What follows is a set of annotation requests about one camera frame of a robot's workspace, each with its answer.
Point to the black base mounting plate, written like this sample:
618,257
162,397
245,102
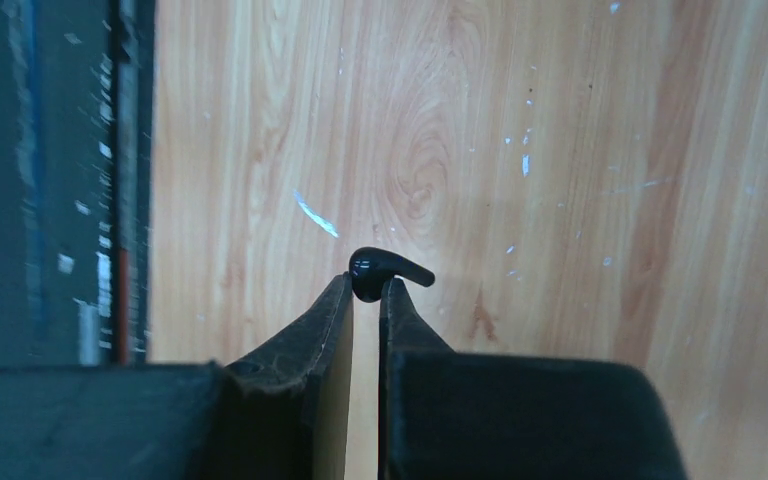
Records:
77,85

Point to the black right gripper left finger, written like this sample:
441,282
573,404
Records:
279,412

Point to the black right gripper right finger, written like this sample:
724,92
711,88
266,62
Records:
445,414

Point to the black earbud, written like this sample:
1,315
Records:
370,268

